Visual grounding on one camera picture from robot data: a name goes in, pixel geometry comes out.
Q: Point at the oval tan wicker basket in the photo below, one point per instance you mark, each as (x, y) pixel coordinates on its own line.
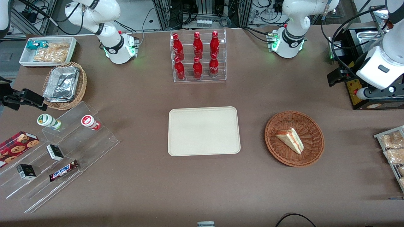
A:
(82, 82)

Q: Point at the teal snack packet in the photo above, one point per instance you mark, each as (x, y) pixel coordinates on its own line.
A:
(35, 44)

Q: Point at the clear bag of chips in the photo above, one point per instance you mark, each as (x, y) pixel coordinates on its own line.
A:
(52, 53)

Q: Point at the clear bag of pastry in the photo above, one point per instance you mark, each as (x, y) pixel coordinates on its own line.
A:
(395, 156)
(402, 183)
(393, 140)
(401, 171)

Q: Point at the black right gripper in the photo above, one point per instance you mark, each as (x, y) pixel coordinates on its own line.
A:
(7, 94)

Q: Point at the clear acrylic stepped display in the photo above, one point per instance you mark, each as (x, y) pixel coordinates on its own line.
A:
(94, 142)

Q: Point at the white rectangular snack bin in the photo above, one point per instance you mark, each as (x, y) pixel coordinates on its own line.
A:
(26, 58)

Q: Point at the white power strip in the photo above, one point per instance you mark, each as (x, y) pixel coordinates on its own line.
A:
(203, 23)

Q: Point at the clear acrylic bottle rack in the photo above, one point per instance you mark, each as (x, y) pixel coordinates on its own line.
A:
(222, 67)

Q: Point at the stacked aluminium foil containers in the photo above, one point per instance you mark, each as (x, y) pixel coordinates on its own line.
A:
(61, 83)

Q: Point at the black hot food warmer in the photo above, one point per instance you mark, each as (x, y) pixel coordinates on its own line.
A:
(350, 41)

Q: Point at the beige rectangular serving tray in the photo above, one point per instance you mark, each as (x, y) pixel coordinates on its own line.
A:
(203, 130)

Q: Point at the snickers chocolate bar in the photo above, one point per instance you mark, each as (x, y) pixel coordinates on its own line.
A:
(63, 170)

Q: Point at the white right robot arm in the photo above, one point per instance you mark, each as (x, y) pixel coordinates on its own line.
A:
(109, 34)

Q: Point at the small grey device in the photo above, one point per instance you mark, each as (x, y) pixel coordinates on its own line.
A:
(205, 224)

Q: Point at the round brown wicker basket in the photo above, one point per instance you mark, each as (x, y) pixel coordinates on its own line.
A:
(307, 151)

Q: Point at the triangular sandwich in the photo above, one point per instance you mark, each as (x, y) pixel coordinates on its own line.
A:
(292, 139)

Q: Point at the small black carton box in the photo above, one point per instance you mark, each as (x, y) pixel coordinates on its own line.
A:
(26, 171)
(55, 152)

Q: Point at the silver aluminium frame rack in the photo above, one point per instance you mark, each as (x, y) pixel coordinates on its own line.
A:
(206, 8)

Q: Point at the green lid yogurt cup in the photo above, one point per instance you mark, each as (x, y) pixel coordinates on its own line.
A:
(47, 120)

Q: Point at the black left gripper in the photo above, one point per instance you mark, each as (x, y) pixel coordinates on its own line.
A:
(349, 74)

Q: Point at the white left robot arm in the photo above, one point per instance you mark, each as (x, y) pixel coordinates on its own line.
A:
(292, 28)

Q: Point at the red cola bottle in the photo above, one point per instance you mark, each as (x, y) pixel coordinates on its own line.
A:
(180, 69)
(198, 45)
(213, 66)
(178, 47)
(215, 44)
(197, 68)

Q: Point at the red cookie box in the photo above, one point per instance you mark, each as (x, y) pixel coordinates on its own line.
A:
(17, 145)

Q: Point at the grey metal shelf frame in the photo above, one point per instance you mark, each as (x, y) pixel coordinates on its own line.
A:
(38, 15)

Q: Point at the red lid yogurt cup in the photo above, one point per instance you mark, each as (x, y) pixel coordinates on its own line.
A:
(89, 121)

